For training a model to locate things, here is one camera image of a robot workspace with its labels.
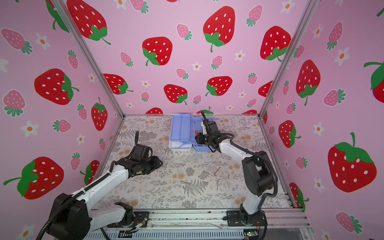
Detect white lid blue tool box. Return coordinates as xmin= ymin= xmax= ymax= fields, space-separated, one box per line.
xmin=169 ymin=114 xmax=210 ymax=152

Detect orange screwdriver long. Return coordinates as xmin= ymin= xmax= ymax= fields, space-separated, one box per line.
xmin=194 ymin=120 xmax=199 ymax=136

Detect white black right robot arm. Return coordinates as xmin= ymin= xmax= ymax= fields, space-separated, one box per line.
xmin=195 ymin=110 xmax=278 ymax=240

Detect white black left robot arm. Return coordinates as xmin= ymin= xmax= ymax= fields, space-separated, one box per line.
xmin=36 ymin=142 xmax=163 ymax=240

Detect steel hex key small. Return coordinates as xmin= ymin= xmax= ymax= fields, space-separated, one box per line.
xmin=217 ymin=175 xmax=230 ymax=191

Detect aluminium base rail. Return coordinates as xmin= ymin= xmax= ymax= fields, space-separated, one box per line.
xmin=64 ymin=208 xmax=311 ymax=240

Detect aluminium corner frame post right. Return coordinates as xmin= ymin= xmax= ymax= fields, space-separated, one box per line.
xmin=259 ymin=0 xmax=320 ymax=120

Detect aluminium corner frame post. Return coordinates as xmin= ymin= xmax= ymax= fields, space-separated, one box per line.
xmin=52 ymin=0 xmax=125 ymax=120
xmin=259 ymin=0 xmax=320 ymax=120

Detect aluminium corner frame post left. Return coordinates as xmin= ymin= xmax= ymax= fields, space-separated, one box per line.
xmin=52 ymin=0 xmax=125 ymax=120

